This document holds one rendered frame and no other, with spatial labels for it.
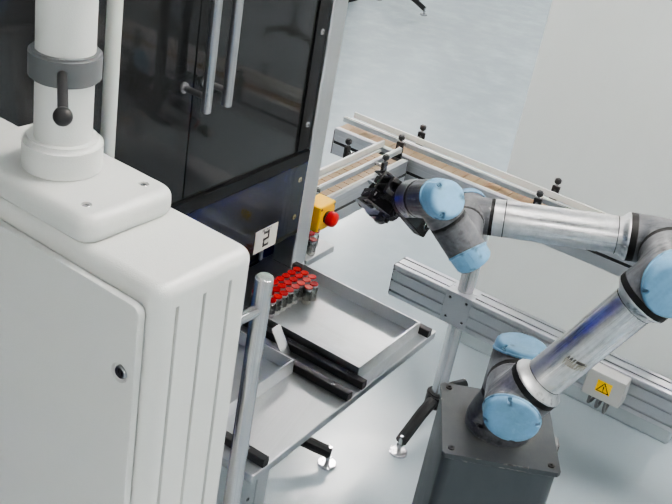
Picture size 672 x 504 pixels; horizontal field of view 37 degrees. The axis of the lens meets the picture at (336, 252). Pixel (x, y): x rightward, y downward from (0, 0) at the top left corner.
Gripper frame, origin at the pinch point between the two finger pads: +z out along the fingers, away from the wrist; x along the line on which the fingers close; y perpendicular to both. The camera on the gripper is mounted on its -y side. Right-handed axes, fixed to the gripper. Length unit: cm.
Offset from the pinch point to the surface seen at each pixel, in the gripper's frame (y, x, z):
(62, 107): 70, 35, -83
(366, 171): -23, -27, 76
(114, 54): 65, 16, -35
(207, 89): 46.1, 6.3, -15.9
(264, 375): -0.8, 43.3, 2.6
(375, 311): -22.8, 15.6, 19.4
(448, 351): -87, 0, 92
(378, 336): -23.0, 21.3, 11.4
